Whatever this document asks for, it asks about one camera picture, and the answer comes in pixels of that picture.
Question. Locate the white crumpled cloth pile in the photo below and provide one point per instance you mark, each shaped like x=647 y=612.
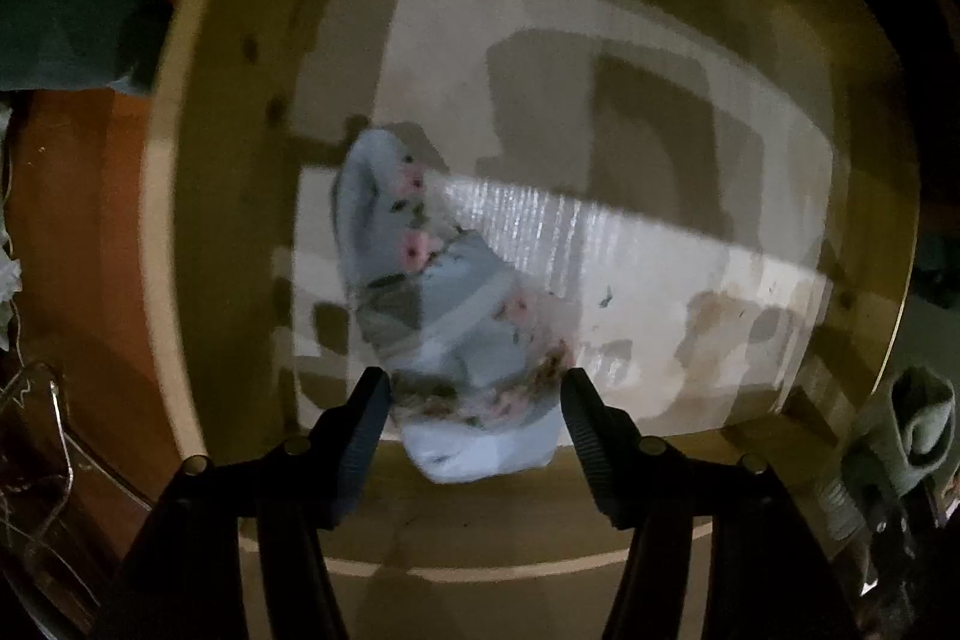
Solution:
x=10 y=269

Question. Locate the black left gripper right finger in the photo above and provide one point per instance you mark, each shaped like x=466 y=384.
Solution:
x=768 y=577

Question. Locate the wire clothes hanger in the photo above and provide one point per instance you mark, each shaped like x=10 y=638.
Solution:
x=45 y=545

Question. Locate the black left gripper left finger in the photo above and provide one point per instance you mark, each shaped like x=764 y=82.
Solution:
x=182 y=577

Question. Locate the wooden drawer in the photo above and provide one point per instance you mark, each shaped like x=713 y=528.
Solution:
x=717 y=189

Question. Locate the blue floral underwear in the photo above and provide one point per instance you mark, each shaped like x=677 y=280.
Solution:
x=475 y=349

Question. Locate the grey green sleeve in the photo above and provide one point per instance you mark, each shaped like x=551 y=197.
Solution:
x=910 y=425

